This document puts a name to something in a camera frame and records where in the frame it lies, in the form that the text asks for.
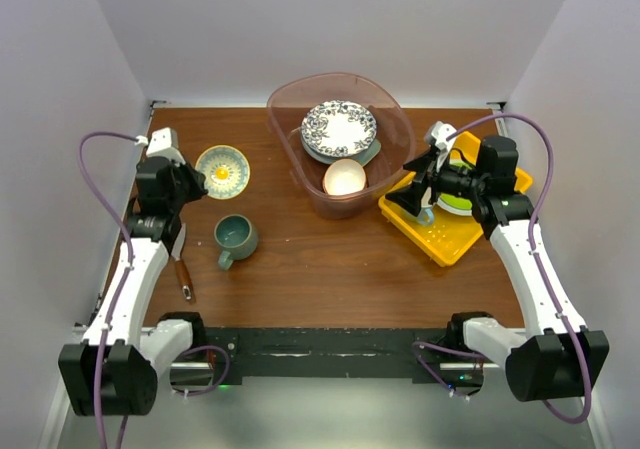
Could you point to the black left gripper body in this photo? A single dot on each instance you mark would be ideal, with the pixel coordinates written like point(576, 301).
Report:
point(174, 199)

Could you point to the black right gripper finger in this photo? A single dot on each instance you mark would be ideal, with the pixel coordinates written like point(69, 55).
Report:
point(409, 198)
point(424, 166)

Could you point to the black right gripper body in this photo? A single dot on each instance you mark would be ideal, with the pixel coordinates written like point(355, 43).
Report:
point(456, 181)

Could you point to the yellow teal patterned bowl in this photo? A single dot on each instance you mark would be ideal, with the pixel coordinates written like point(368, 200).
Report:
point(226, 170)

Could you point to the pale green divided dish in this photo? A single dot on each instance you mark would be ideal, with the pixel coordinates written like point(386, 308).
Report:
point(368, 154)

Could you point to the white yellow rimmed bowl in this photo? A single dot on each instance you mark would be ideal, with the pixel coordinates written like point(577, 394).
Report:
point(344, 177)

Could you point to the teal ceramic mug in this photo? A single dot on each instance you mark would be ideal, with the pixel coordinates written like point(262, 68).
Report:
point(237, 239)

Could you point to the blue patterned bottom plate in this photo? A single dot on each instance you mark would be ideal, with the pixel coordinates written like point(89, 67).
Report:
point(339, 128)

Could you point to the green rimmed lettered plate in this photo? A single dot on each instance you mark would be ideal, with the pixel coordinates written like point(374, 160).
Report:
point(328, 160)

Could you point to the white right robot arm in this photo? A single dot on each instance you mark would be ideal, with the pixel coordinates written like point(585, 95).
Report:
point(557, 356)

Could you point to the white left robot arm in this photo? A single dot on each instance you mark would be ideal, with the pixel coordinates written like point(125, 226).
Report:
point(115, 368)

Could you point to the clear pink plastic bin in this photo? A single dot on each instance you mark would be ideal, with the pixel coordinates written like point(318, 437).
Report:
point(286, 108)

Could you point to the lime green plate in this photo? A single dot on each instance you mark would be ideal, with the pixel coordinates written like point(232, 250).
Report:
point(455, 202)

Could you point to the white rimmed plate under green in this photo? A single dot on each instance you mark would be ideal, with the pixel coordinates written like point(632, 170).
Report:
point(454, 211)

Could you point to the light blue white mug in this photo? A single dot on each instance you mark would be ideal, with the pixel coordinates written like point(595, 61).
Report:
point(425, 216)

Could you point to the yellow plastic tray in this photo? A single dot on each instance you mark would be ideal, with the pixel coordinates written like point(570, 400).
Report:
point(451, 235)

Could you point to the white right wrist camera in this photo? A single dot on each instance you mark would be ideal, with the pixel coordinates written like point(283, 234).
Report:
point(441, 136)

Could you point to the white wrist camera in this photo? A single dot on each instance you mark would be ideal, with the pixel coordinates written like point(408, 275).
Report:
point(441, 136)
point(162, 143)

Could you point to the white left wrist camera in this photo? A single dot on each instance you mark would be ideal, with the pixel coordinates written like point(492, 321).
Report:
point(162, 143)

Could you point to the spatula with wooden handle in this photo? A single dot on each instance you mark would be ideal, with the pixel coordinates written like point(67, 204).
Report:
point(181, 270)

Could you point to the black mounting base plate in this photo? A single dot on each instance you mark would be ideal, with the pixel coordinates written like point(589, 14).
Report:
point(349, 353)

